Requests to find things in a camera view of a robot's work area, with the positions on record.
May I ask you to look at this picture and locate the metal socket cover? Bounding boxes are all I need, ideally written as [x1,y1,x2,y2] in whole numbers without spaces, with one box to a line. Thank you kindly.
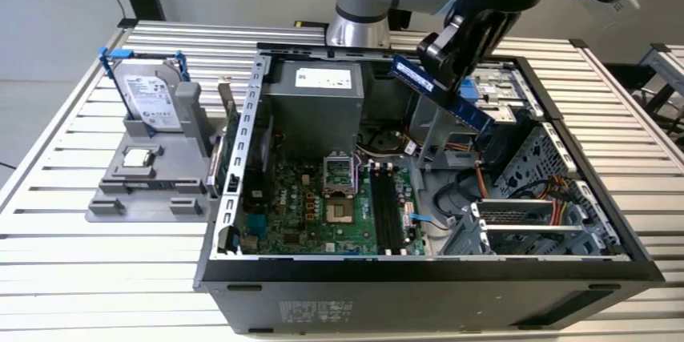
[322,151,359,198]

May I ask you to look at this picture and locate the hard disk with blue carrier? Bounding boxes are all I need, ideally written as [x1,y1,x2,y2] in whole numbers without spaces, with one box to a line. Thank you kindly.
[98,47,191,133]

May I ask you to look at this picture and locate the black cable loop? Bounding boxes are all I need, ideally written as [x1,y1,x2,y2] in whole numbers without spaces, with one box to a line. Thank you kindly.
[431,179,480,221]

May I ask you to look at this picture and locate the grey power supply unit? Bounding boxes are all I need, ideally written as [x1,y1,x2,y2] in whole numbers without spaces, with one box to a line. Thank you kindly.
[259,59,366,159]

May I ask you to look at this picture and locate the green graphics card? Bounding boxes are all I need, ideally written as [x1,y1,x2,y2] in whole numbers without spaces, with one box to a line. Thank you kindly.
[206,80,240,199]

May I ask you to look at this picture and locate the silver drive bay cage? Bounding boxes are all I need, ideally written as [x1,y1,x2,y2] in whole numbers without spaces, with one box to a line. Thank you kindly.
[406,59,542,167]

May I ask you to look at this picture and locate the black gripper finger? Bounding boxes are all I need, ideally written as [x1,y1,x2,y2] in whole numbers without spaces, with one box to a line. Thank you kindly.
[416,17,471,99]
[463,11,523,77]

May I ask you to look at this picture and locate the grey parts rack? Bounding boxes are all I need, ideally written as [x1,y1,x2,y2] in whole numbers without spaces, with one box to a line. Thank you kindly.
[84,81,226,225]

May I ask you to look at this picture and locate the grey disk bay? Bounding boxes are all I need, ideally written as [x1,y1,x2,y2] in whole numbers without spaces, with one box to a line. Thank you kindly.
[443,197,616,257]

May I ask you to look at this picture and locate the metal locking lever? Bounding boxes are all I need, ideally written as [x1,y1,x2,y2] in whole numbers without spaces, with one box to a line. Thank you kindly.
[350,152,360,199]

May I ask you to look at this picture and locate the blue card latch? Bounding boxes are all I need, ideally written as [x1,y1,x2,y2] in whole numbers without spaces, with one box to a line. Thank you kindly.
[222,225,242,255]

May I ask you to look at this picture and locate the metal side table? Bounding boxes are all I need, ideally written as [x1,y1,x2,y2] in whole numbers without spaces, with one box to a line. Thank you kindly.
[634,42,684,135]

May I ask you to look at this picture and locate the CPU socket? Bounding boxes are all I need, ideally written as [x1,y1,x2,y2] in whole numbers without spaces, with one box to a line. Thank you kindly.
[326,196,359,226]

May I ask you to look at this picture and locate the blue RAM stick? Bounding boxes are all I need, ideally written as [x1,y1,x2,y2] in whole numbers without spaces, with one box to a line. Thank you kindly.
[391,54,494,134]

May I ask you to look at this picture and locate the green motherboard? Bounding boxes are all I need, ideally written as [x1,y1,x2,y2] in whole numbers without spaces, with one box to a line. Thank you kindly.
[238,157,428,257]

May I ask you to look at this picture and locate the black open PC case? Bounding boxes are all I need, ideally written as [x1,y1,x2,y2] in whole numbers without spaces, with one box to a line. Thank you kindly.
[191,41,666,335]

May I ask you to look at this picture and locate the silver CPU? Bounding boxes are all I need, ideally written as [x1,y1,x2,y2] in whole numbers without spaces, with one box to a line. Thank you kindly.
[122,150,156,169]

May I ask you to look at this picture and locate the orange yellow black wire bundle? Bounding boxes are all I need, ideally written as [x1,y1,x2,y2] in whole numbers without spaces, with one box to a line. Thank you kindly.
[536,175,576,229]

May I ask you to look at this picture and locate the orange red yellow wires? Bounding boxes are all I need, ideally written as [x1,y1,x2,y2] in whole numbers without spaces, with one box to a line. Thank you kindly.
[448,139,478,155]

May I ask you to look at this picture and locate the blue drive latch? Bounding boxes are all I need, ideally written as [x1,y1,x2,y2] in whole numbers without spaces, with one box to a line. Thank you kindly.
[460,76,478,103]

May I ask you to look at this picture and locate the thin orange wire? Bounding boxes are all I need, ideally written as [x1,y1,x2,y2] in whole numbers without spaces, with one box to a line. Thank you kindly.
[474,157,488,201]

